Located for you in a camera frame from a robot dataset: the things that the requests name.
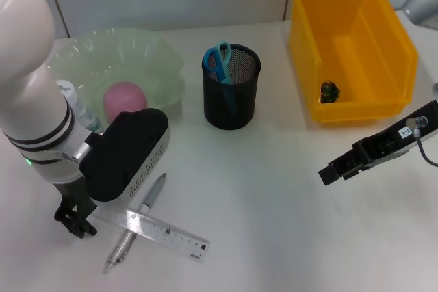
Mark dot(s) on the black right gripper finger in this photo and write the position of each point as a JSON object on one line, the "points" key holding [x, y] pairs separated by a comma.
{"points": [[335, 170]]}

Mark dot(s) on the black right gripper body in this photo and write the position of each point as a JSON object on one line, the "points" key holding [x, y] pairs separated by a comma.
{"points": [[393, 138]]}

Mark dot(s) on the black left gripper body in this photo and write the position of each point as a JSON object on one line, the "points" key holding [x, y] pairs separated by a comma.
{"points": [[73, 196]]}

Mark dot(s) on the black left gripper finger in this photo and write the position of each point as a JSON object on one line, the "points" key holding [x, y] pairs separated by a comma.
{"points": [[85, 230], [65, 220]]}

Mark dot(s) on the green plastic wrapper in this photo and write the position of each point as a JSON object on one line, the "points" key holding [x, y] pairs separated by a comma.
{"points": [[330, 93]]}

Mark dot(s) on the clear water bottle green label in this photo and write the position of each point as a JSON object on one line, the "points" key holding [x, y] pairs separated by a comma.
{"points": [[85, 114]]}

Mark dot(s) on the transparent plastic ruler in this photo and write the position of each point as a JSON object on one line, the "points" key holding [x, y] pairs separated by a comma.
{"points": [[171, 234]]}

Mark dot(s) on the pink peach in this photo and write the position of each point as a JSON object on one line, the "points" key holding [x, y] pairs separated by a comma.
{"points": [[125, 98]]}

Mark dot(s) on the blue safety scissors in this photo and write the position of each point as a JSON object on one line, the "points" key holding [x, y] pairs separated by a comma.
{"points": [[219, 63]]}

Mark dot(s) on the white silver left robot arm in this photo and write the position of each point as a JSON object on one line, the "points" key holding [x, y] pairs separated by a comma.
{"points": [[27, 83]]}

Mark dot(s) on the grey pen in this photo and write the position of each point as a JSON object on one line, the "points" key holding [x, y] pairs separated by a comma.
{"points": [[154, 193]]}

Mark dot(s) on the black mesh pen cup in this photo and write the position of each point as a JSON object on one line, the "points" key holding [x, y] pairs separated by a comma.
{"points": [[239, 107]]}

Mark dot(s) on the pale green wavy fruit plate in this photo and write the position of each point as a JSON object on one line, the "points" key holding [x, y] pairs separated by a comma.
{"points": [[137, 52]]}

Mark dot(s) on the yellow plastic storage bin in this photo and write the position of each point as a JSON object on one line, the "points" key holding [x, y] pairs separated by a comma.
{"points": [[342, 15]]}

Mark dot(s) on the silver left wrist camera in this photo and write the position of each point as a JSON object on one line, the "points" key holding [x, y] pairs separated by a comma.
{"points": [[123, 148]]}

